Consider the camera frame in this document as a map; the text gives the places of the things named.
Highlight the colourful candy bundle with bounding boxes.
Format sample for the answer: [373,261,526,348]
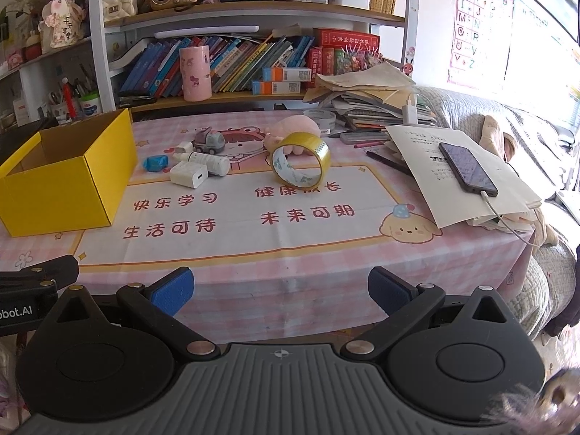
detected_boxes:
[335,47,384,75]

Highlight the grey toy car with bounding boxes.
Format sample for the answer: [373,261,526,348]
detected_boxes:
[190,129,227,154]

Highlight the black smartphone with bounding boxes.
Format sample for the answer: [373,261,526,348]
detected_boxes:
[439,142,499,198]

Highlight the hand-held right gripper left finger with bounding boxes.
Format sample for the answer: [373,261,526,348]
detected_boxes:
[43,266,221,364]

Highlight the white bookshelf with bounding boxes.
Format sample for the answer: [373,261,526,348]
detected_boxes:
[88,0,420,114]

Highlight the pink printed desktop cloth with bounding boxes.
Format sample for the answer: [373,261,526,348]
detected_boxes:
[0,111,538,346]

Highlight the white square charger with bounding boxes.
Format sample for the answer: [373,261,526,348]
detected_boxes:
[170,161,209,189]

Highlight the white side shelf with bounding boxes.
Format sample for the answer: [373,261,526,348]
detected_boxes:
[0,32,114,128]

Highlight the cup of pens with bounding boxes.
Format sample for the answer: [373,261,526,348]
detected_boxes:
[48,91,70,121]

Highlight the white spray bottle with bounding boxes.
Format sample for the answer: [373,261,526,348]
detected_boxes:
[174,151,230,177]

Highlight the red thick dictionary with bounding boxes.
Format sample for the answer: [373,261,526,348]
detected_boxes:
[312,28,380,50]

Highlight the pink plush toy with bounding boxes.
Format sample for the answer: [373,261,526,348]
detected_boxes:
[264,115,320,150]

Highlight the grey quilted sofa cover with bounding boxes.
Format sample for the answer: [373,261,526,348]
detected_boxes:
[414,84,580,340]

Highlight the purple fluffy charm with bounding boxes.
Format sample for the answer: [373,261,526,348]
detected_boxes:
[482,366,580,435]

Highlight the pink cylindrical cup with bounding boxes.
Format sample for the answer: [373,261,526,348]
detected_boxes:
[179,46,213,102]

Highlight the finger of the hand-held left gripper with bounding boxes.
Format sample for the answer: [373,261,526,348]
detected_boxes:
[0,255,80,284]
[0,280,59,300]

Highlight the grey pencil case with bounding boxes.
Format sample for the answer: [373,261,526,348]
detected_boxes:
[340,131,391,145]

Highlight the yellow cardboard box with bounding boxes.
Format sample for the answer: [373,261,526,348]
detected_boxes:
[0,109,139,239]

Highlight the beige plush toy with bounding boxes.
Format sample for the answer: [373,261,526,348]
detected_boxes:
[471,113,520,165]

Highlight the alphabet wall poster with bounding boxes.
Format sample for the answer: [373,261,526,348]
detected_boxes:
[446,0,515,90]

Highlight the grey tape roll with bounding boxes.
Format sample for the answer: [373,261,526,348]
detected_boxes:
[303,109,337,130]

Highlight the pink floral doll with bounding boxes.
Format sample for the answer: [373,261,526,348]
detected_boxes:
[42,0,87,50]

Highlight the white jar blue label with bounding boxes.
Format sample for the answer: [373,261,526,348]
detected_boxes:
[79,93,102,119]

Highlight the white charging cable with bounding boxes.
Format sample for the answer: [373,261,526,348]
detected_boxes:
[480,190,538,248]

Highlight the white paper booklet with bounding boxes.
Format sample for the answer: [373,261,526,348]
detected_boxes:
[385,124,543,229]

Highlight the yellow tape roll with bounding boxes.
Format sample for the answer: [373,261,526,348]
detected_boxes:
[271,131,331,182]

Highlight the red white doll jar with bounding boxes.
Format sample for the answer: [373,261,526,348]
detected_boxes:
[25,29,44,62]

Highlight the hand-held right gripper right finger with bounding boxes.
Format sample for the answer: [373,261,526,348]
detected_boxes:
[340,266,522,364]

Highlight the black pencil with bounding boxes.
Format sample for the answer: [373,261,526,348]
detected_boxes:
[366,150,413,177]

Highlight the stack of papers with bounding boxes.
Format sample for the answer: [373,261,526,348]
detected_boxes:
[303,63,438,133]

